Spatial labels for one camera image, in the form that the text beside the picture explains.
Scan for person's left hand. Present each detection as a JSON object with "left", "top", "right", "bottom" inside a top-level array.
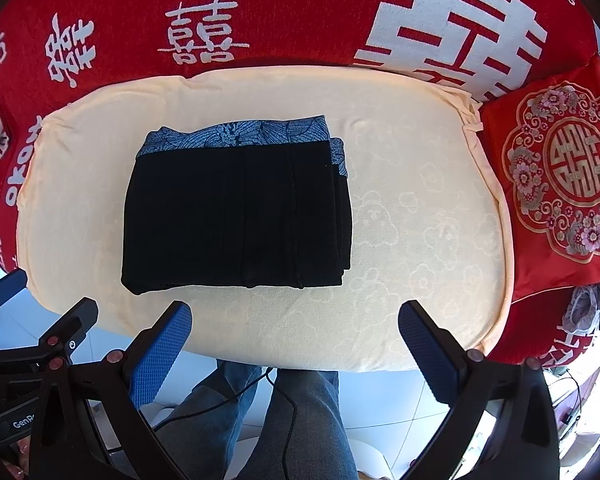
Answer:
[{"left": 0, "top": 437, "right": 37, "bottom": 480}]

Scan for operator's legs in jeans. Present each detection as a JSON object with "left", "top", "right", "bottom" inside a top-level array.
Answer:
[{"left": 152, "top": 366, "right": 298, "bottom": 480}]

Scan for person's right leg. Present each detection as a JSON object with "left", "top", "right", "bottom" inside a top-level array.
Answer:
[{"left": 219, "top": 369, "right": 358, "bottom": 480}]

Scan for red and white printed blanket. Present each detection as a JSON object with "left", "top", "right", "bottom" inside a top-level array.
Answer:
[{"left": 0, "top": 0, "right": 600, "bottom": 367}]

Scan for person's leg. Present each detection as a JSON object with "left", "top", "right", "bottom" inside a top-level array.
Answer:
[
  {"left": 219, "top": 369, "right": 358, "bottom": 480},
  {"left": 152, "top": 359, "right": 263, "bottom": 441}
]

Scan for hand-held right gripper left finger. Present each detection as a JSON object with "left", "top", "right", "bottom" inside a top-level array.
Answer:
[{"left": 29, "top": 300, "right": 194, "bottom": 480}]

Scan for red embroidered pillow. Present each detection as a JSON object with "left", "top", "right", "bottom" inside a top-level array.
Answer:
[{"left": 479, "top": 54, "right": 600, "bottom": 303}]

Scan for grey cloth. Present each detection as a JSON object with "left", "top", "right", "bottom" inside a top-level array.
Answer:
[{"left": 562, "top": 281, "right": 600, "bottom": 333}]

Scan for black pants with blue waistband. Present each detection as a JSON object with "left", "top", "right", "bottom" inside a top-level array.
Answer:
[{"left": 121, "top": 115, "right": 353, "bottom": 295}]

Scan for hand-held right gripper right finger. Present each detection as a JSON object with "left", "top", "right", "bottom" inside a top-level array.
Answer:
[{"left": 397, "top": 300, "right": 567, "bottom": 480}]

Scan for person's left leg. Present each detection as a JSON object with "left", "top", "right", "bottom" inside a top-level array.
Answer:
[{"left": 152, "top": 359, "right": 263, "bottom": 441}]

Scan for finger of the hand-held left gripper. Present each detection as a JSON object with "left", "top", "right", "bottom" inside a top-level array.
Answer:
[
  {"left": 0, "top": 268, "right": 29, "bottom": 312},
  {"left": 39, "top": 297, "right": 100, "bottom": 357}
]

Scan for cream cushion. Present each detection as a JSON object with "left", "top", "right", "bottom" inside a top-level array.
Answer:
[{"left": 14, "top": 65, "right": 515, "bottom": 373}]

